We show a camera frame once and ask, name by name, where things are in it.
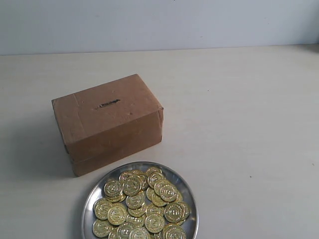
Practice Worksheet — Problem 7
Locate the brown cardboard slotted box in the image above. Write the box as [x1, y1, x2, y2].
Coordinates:
[52, 74, 163, 176]

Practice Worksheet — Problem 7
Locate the round steel plate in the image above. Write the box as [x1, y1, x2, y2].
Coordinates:
[81, 161, 199, 239]

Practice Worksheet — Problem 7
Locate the gold coin top centre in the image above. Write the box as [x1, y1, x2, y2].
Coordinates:
[123, 176, 141, 196]

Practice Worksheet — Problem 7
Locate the gold coin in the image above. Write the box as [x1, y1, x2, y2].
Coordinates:
[164, 202, 184, 223]
[93, 198, 113, 220]
[104, 180, 123, 198]
[123, 176, 141, 196]
[159, 183, 177, 202]
[92, 219, 113, 238]
[107, 203, 128, 226]
[125, 192, 145, 210]
[162, 224, 187, 239]

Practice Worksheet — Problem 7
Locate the gold coin upper right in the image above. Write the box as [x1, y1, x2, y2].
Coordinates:
[159, 183, 177, 202]

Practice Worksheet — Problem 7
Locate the gold coin upper left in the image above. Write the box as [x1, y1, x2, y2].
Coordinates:
[104, 180, 123, 198]

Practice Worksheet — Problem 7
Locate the gold coin right side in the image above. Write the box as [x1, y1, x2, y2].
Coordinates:
[164, 202, 184, 223]

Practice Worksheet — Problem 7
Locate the gold coin front left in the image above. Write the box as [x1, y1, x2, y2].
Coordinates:
[107, 203, 128, 226]

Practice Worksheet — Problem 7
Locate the gold coin left middle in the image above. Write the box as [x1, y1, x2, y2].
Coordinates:
[93, 198, 113, 220]

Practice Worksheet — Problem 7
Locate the gold coin bottom right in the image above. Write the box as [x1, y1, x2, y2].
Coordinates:
[162, 224, 187, 239]

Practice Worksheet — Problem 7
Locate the gold coin bottom left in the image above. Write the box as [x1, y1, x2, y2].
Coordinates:
[92, 219, 113, 238]

